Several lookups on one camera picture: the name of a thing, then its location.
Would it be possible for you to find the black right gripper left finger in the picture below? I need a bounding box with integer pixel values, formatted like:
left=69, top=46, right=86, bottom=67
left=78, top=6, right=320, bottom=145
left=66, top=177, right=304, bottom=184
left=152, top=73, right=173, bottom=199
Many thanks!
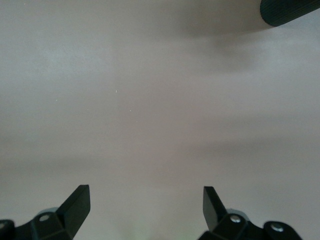
left=0, top=184, right=91, bottom=240

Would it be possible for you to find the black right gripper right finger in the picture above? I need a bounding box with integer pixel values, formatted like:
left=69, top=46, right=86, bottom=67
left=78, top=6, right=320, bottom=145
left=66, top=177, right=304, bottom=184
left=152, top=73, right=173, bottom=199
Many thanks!
left=198, top=186, right=303, bottom=240

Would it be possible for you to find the black ribbed cylinder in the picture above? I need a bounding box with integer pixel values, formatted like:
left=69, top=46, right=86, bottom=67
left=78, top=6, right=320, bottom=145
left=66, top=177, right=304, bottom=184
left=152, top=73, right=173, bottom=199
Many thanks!
left=259, top=0, right=320, bottom=28

